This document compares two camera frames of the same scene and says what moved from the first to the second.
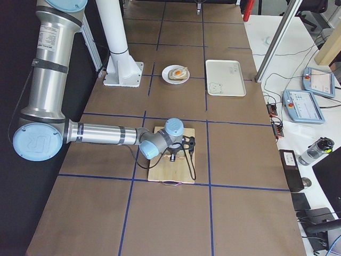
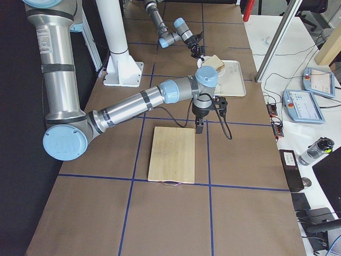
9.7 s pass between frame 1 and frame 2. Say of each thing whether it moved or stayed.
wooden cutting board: stayed
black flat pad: stayed
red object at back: stayed
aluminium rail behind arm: stayed
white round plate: moved
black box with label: stayed
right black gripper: moved
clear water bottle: stayed
